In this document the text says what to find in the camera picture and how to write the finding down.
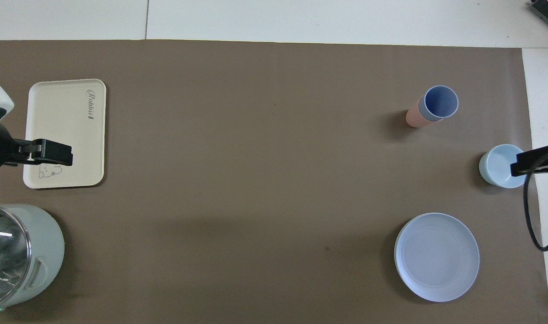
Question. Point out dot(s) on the blue plastic cup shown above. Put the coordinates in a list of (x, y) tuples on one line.
[(440, 102)]

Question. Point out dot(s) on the pink plastic cup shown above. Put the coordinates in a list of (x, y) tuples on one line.
[(413, 118)]

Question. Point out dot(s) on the cream rabbit print tray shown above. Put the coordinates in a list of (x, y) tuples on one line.
[(62, 117)]

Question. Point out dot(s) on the light blue bowl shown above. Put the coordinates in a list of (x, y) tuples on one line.
[(496, 166)]

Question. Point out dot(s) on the pale blue plate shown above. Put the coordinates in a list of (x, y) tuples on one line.
[(437, 256)]

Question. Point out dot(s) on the brown table mat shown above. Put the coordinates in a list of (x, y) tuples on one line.
[(255, 180)]

